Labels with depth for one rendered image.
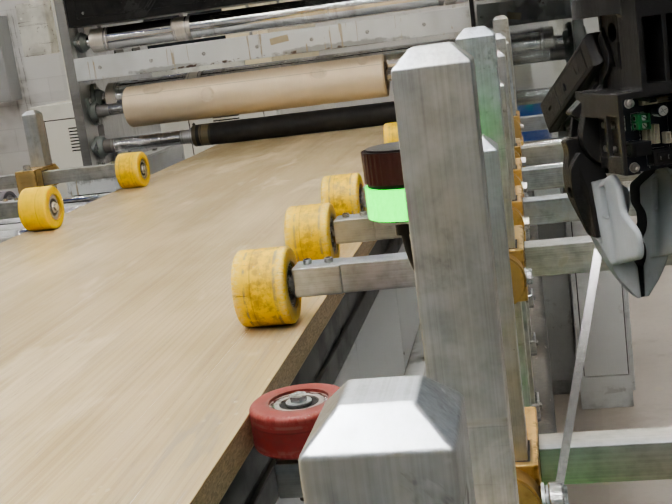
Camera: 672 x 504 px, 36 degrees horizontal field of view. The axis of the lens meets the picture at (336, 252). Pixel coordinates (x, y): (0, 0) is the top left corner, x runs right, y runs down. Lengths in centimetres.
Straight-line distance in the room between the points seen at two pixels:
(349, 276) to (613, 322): 216
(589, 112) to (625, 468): 27
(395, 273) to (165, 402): 27
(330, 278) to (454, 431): 82
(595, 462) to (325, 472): 60
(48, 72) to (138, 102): 741
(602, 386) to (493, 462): 272
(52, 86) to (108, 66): 737
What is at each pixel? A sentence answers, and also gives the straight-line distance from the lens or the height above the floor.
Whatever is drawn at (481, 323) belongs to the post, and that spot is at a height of 105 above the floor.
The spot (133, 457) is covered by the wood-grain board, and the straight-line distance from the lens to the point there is 80.
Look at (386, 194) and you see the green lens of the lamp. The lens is 72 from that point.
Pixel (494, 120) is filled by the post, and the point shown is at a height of 109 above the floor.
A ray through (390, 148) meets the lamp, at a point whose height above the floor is 110.
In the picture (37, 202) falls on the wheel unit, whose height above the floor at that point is 96.
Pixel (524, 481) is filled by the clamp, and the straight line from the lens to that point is 76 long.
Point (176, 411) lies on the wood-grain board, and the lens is 88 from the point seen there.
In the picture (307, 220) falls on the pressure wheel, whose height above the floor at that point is 97.
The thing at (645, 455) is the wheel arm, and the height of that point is 85.
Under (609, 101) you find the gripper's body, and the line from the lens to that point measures 70.
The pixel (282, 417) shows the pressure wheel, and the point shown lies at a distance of 81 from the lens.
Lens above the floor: 119
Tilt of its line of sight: 12 degrees down
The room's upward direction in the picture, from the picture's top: 8 degrees counter-clockwise
